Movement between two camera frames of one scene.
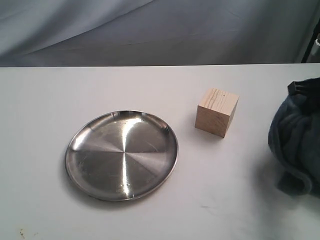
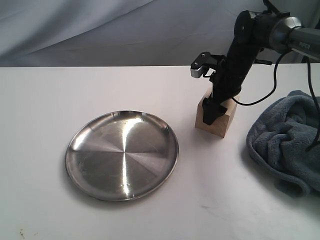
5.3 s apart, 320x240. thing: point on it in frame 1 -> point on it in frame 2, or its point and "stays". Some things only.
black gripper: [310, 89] -> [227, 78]
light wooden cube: [215, 111] stays
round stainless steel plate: [122, 156] stays
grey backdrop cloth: [113, 33] stays
